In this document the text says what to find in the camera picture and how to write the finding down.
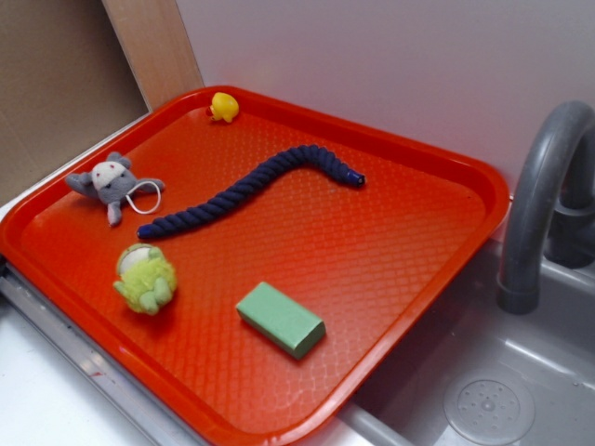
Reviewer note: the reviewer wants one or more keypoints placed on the green rectangular block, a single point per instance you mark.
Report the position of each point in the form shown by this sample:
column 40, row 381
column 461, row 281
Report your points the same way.
column 289, row 326

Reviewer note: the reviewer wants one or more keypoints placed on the red plastic tray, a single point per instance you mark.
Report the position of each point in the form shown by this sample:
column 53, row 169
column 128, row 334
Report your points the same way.
column 368, row 261

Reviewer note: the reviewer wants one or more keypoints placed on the yellow rubber duck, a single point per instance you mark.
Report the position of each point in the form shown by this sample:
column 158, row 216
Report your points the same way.
column 223, row 107

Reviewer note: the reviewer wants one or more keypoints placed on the green plush frog toy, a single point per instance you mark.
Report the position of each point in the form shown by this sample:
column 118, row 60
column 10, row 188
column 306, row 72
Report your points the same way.
column 147, row 281

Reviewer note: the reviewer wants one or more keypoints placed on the grey plush mouse toy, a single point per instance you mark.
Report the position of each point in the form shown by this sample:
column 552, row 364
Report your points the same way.
column 112, row 183

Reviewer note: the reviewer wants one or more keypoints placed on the grey plastic sink basin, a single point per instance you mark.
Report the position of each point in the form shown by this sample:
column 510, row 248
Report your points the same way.
column 469, row 373

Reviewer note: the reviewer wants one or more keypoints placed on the wooden board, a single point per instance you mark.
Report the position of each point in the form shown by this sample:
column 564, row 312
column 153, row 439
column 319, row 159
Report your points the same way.
column 157, row 48

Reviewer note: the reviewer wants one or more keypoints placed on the grey plastic faucet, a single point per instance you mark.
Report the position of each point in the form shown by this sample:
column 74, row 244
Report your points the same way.
column 552, row 212

